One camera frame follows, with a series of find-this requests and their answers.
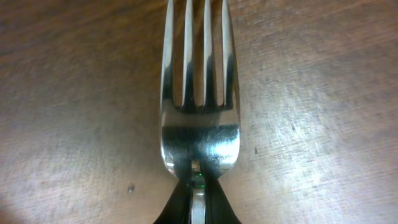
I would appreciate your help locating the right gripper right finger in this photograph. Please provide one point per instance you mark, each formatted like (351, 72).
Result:
(218, 208)

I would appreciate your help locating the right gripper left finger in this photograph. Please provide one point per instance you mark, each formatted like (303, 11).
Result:
(177, 208)

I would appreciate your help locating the steel fork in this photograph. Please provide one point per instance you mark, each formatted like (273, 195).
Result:
(206, 134)

